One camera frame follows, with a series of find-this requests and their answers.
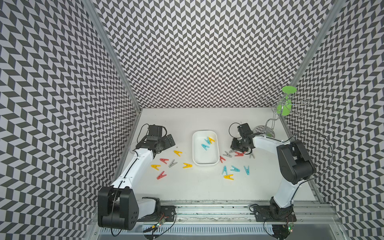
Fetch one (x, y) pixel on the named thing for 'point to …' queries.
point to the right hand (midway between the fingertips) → (232, 148)
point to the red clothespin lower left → (161, 175)
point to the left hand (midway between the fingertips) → (165, 143)
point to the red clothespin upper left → (164, 160)
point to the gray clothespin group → (227, 154)
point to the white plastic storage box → (201, 157)
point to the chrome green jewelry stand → (286, 103)
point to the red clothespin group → (239, 154)
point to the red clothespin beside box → (221, 159)
